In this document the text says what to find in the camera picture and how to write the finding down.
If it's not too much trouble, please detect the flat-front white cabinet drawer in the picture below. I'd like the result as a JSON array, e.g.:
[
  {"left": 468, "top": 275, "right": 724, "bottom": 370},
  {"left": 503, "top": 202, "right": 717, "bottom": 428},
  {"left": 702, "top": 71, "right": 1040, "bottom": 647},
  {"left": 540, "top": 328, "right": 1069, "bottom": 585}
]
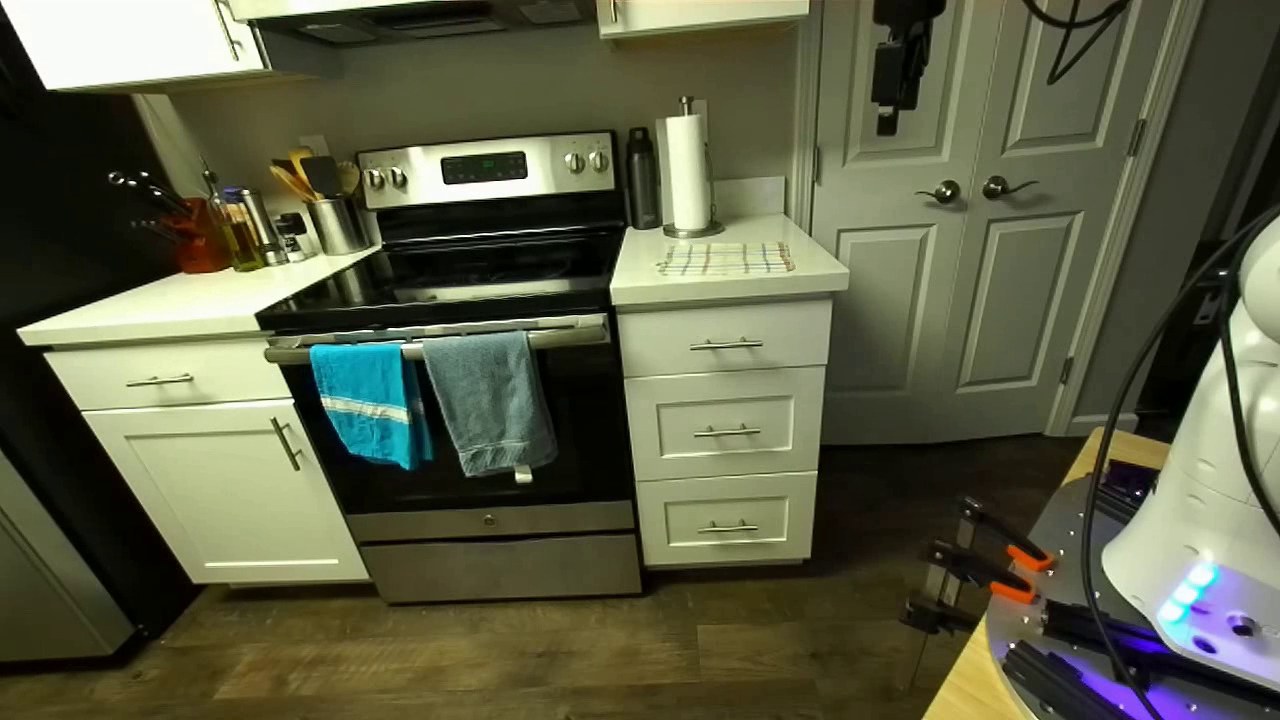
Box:
[{"left": 618, "top": 296, "right": 835, "bottom": 381}]

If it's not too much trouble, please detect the white drawer cabinet with countertop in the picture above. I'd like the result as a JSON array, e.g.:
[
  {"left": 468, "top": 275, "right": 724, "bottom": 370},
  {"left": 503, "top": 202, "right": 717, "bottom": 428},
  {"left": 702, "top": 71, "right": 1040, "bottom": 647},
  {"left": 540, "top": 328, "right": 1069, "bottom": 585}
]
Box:
[{"left": 607, "top": 211, "right": 851, "bottom": 575}]

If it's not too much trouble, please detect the white recessed-panel drawer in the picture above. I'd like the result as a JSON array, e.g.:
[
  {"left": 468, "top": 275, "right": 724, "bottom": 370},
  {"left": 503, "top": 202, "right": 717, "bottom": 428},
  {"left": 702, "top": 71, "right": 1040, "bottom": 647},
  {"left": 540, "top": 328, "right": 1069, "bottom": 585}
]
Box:
[
  {"left": 631, "top": 469, "right": 820, "bottom": 570},
  {"left": 626, "top": 363, "right": 827, "bottom": 483}
]

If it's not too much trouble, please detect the white shaker cabinet door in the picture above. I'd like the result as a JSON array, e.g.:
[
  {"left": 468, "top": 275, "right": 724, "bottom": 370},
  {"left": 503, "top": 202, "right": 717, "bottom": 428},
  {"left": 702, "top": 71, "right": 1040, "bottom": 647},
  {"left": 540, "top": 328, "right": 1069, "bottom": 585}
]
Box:
[{"left": 82, "top": 396, "right": 372, "bottom": 588}]

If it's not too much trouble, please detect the white base cabinet with door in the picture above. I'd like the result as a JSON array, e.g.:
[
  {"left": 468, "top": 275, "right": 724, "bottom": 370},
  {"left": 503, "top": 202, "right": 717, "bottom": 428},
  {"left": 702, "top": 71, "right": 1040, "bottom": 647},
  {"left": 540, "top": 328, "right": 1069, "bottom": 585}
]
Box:
[{"left": 13, "top": 242, "right": 383, "bottom": 592}]

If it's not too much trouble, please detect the wide flat-front white drawer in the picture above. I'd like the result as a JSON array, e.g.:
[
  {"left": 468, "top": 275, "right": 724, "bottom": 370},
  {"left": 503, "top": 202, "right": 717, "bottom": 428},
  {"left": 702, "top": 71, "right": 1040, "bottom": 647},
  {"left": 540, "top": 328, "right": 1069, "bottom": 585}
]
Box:
[{"left": 42, "top": 332, "right": 293, "bottom": 417}]

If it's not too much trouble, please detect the checkered counter mat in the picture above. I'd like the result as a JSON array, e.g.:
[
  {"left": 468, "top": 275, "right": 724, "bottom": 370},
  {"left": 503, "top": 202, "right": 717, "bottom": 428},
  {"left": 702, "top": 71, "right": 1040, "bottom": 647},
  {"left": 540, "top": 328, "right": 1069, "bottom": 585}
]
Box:
[{"left": 652, "top": 234, "right": 802, "bottom": 280}]

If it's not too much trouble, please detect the grey-blue towel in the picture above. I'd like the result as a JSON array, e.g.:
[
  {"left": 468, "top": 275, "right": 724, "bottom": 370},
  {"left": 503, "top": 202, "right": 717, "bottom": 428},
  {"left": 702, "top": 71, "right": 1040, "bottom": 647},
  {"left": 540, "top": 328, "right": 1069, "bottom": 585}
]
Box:
[{"left": 420, "top": 332, "right": 559, "bottom": 487}]

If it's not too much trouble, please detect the black bottle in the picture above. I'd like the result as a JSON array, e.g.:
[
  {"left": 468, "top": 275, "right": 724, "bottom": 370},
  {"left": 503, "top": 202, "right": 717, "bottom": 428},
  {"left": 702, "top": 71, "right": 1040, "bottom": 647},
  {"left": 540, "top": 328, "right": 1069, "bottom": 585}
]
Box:
[{"left": 626, "top": 122, "right": 666, "bottom": 233}]

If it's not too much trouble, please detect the paper towel roll on holder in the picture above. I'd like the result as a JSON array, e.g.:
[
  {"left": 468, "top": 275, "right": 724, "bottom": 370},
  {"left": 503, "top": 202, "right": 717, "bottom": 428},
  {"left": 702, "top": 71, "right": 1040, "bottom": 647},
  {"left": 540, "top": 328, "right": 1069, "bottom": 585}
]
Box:
[{"left": 655, "top": 92, "right": 719, "bottom": 240}]

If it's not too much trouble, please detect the stainless steel electric stove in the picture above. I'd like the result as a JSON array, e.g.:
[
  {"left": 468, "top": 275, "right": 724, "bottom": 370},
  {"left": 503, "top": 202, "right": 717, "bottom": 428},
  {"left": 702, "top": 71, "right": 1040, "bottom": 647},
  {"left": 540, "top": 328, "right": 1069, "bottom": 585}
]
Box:
[{"left": 251, "top": 129, "right": 650, "bottom": 609}]

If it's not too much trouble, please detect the white panelled closet door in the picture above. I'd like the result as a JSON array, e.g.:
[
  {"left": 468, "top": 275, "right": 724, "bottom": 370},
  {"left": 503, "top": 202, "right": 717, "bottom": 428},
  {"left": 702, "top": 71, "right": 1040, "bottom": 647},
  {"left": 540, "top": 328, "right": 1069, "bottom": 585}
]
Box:
[
  {"left": 808, "top": 0, "right": 1005, "bottom": 442},
  {"left": 952, "top": 0, "right": 1186, "bottom": 435}
]

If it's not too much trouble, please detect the bright blue striped towel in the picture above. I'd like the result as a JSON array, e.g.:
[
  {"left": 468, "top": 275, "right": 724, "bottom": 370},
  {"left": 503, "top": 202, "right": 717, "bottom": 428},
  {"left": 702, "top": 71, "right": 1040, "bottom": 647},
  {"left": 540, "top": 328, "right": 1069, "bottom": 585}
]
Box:
[{"left": 307, "top": 339, "right": 436, "bottom": 474}]

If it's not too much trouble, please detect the utensil holder with utensils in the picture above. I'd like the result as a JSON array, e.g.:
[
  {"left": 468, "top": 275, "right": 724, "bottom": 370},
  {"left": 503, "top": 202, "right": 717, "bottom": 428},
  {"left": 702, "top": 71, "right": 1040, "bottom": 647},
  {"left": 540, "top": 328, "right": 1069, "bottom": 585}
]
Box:
[{"left": 270, "top": 146, "right": 372, "bottom": 255}]

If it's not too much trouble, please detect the orange black bar clamp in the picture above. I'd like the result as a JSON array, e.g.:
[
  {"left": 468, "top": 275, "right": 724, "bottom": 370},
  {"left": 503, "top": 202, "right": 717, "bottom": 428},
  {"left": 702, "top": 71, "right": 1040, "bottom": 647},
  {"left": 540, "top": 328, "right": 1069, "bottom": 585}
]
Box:
[
  {"left": 900, "top": 535, "right": 1050, "bottom": 638},
  {"left": 952, "top": 492, "right": 1064, "bottom": 578}
]

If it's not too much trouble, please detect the black object hanging on door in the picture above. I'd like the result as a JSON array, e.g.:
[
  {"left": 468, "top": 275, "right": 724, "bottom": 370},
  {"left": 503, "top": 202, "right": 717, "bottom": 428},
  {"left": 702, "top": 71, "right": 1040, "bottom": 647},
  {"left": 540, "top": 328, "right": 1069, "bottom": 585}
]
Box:
[{"left": 874, "top": 0, "right": 952, "bottom": 137}]

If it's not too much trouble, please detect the glass oil bottle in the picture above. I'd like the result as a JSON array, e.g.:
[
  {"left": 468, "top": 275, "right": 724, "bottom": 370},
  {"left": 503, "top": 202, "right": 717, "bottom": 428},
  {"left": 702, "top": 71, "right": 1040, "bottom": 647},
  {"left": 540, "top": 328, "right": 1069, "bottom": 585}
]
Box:
[{"left": 211, "top": 174, "right": 275, "bottom": 271}]

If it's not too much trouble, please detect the over-range microwave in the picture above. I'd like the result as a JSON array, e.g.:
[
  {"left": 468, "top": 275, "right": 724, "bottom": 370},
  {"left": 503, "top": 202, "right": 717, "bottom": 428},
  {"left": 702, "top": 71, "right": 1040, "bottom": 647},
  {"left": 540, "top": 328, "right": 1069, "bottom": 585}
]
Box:
[{"left": 224, "top": 0, "right": 598, "bottom": 52}]

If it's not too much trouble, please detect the red container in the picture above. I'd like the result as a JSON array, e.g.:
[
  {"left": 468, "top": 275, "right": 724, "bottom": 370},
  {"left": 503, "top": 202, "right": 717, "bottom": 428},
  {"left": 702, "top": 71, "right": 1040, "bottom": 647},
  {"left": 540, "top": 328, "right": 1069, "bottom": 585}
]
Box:
[{"left": 163, "top": 196, "right": 234, "bottom": 275}]

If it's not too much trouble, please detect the metal robot mounting plate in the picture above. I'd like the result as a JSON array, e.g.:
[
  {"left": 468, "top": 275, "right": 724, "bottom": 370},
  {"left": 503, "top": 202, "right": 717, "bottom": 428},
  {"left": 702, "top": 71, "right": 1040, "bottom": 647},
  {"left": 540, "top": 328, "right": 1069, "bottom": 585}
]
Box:
[{"left": 983, "top": 455, "right": 1280, "bottom": 720}]

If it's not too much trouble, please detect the wooden table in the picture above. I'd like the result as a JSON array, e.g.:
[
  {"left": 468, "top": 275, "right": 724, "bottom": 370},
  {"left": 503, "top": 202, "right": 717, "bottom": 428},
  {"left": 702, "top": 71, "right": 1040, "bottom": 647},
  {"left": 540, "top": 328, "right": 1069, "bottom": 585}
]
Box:
[{"left": 920, "top": 423, "right": 1173, "bottom": 720}]

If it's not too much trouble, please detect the black refrigerator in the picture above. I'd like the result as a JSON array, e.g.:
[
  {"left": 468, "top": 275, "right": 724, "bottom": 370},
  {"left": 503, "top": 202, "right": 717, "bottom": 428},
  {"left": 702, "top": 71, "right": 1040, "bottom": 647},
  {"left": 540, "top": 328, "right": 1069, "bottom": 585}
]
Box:
[{"left": 0, "top": 24, "right": 205, "bottom": 644}]

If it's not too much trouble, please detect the white wall cabinet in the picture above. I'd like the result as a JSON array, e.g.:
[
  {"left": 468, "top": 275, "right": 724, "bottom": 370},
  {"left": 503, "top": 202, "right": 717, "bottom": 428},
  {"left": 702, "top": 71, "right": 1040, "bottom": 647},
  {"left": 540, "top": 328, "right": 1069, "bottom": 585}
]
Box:
[
  {"left": 594, "top": 0, "right": 814, "bottom": 39},
  {"left": 0, "top": 0, "right": 272, "bottom": 96}
]

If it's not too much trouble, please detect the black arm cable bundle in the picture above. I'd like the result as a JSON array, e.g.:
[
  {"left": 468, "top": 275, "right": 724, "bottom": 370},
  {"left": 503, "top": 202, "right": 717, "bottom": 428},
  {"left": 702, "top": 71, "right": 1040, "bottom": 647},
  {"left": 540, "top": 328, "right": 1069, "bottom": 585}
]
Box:
[{"left": 1078, "top": 196, "right": 1280, "bottom": 711}]

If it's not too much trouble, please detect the black cable hanging on door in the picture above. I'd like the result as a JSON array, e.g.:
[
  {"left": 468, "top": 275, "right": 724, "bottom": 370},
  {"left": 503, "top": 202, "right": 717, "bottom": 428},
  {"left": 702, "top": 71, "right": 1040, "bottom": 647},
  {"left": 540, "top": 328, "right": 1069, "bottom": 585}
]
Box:
[{"left": 1021, "top": 0, "right": 1137, "bottom": 86}]

